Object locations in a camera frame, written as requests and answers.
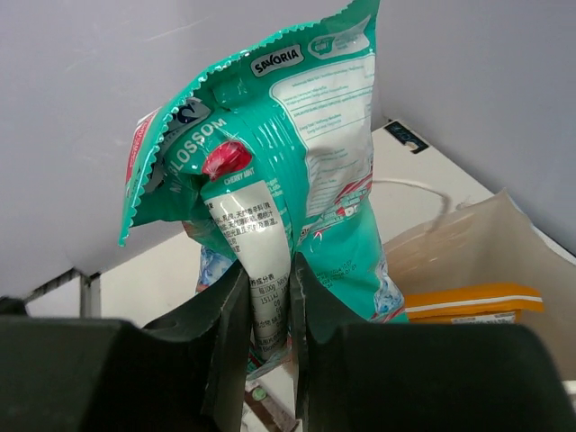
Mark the light blue paper bag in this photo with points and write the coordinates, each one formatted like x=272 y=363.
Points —
x=491 y=242

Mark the right blue corner label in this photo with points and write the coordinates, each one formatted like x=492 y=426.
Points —
x=406 y=137

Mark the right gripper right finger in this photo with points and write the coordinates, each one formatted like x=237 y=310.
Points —
x=355 y=375

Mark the orange chips bag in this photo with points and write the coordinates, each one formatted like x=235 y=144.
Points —
x=500 y=303

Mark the brown chocolate bar wrapper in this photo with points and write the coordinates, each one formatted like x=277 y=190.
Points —
x=263 y=412

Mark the teal mint candy bag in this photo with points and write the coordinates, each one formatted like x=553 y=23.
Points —
x=267 y=154

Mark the aluminium table frame rail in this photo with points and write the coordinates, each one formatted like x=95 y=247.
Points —
x=70 y=295

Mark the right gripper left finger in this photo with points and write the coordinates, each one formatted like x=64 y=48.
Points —
x=184 y=371

